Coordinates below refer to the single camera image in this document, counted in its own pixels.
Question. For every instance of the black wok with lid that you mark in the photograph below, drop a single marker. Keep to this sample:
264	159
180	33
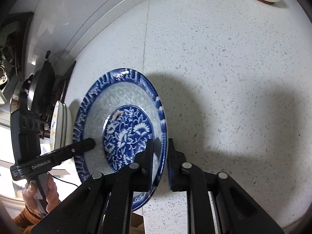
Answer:
40	90

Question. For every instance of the mandala pattern deep plate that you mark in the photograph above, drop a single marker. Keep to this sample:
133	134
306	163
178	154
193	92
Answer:
64	125

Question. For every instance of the black gas stove top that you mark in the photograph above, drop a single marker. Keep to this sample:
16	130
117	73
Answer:
65	81

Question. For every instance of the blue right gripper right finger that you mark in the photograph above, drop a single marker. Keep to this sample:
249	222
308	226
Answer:
178	177

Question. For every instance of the yellow bear plate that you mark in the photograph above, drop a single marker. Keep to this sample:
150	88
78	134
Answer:
56	127
69	128

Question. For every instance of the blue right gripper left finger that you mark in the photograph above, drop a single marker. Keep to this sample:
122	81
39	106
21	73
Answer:
144	173

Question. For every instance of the blue white porcelain bowl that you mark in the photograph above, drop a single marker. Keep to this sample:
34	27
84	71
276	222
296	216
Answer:
121	111

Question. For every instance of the person's left hand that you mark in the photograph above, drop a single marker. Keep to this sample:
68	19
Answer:
52	197

